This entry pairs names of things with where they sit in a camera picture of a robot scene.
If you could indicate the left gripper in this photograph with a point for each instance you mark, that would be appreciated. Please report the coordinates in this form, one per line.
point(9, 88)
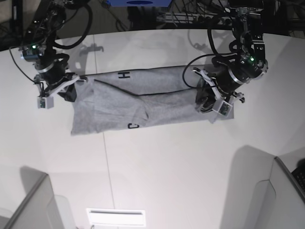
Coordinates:
point(227, 81)

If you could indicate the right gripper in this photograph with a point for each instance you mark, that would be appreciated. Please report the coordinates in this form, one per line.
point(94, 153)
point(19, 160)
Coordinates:
point(53, 71)

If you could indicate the grey T-shirt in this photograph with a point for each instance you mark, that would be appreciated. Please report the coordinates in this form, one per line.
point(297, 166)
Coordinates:
point(130, 99)

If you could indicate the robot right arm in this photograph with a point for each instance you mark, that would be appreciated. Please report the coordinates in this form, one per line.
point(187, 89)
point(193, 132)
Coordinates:
point(39, 47)

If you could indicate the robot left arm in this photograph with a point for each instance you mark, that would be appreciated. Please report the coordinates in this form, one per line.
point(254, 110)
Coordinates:
point(246, 61)

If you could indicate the white power strip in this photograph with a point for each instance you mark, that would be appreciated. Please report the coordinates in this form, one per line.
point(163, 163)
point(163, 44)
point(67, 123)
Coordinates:
point(194, 21)

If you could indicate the blue box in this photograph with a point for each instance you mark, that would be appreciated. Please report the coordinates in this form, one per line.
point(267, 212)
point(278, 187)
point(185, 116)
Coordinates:
point(136, 3)

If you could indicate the right grey partition panel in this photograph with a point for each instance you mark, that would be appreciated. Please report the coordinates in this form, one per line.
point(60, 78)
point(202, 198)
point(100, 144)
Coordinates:
point(263, 195)

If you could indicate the grey partition panel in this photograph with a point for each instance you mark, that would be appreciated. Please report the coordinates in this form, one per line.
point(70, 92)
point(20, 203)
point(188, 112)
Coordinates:
point(38, 209)
point(263, 195)

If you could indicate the black keyboard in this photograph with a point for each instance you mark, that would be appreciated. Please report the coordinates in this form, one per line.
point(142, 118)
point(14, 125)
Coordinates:
point(299, 175)

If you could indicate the left grey partition panel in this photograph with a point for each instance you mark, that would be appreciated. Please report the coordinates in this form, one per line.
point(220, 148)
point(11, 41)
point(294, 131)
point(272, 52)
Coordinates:
point(38, 209)

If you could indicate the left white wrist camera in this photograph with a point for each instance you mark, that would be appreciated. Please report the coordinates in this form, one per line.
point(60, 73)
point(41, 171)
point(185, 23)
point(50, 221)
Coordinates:
point(222, 106)

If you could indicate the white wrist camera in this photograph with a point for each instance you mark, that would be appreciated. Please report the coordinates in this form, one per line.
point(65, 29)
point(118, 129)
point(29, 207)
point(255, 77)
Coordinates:
point(222, 106)
point(45, 100)

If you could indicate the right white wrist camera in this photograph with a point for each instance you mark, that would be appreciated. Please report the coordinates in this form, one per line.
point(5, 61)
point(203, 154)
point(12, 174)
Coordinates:
point(45, 100)

